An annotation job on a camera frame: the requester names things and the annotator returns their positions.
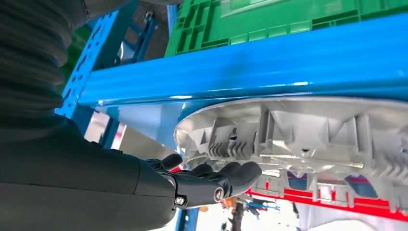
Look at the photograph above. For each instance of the red barrier belt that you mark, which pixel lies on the red barrier belt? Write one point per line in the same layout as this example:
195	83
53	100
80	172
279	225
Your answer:
376	209

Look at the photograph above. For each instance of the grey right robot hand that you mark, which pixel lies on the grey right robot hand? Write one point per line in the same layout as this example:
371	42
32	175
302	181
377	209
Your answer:
79	191

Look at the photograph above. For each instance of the green plastic crate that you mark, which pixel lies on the green plastic crate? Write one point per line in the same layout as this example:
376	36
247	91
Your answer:
81	38
207	19

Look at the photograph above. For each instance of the blue metal shelf rack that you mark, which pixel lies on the blue metal shelf rack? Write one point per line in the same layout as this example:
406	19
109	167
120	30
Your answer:
255	63

